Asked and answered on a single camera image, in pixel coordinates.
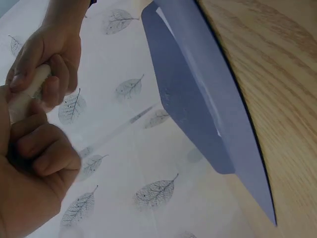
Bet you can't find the person's left hand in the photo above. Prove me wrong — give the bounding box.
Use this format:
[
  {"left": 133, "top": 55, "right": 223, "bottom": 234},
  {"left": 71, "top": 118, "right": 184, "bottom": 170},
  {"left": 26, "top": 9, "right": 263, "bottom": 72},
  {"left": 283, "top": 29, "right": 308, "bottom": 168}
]
[{"left": 0, "top": 84, "right": 83, "bottom": 238}]

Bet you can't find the person's right hand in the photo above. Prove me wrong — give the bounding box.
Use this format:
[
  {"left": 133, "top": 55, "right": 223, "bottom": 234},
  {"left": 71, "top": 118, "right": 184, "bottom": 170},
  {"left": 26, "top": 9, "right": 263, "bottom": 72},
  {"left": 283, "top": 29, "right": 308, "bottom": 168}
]
[{"left": 4, "top": 0, "right": 90, "bottom": 111}]

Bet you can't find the white cylindrical stick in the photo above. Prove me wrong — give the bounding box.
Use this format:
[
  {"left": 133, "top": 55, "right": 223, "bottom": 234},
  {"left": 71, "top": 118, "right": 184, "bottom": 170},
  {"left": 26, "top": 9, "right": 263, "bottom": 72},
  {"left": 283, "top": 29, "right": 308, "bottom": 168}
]
[{"left": 8, "top": 63, "right": 53, "bottom": 124}]

